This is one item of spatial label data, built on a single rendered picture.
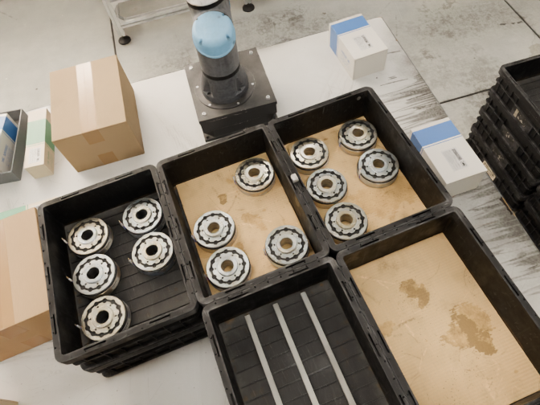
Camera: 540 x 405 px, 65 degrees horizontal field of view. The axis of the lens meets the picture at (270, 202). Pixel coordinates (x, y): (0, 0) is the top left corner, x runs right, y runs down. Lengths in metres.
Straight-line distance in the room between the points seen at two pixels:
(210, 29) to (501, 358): 1.05
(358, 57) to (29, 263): 1.13
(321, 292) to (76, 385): 0.64
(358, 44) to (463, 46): 1.38
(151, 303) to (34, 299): 0.27
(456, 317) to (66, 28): 2.99
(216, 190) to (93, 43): 2.16
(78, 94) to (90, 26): 1.86
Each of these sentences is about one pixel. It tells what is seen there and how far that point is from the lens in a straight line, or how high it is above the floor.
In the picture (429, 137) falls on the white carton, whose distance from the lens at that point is 1.30.
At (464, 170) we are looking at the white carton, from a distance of 1.26.
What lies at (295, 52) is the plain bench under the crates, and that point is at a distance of 1.65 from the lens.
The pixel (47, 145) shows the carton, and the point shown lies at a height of 0.74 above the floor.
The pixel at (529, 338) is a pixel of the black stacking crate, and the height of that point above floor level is 0.88.
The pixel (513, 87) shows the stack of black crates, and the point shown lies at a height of 0.58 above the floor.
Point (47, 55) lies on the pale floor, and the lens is 3.24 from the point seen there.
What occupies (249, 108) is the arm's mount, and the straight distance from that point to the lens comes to 1.34.
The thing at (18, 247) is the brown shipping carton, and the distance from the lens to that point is 1.24.
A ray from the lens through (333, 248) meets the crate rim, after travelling 0.93.
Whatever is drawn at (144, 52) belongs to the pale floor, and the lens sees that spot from 2.95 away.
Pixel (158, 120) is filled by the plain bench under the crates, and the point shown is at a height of 0.70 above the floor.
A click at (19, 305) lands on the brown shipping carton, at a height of 0.86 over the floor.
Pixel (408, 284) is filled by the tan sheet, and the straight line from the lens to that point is 1.03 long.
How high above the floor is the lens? 1.78
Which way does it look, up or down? 60 degrees down
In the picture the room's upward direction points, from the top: 10 degrees counter-clockwise
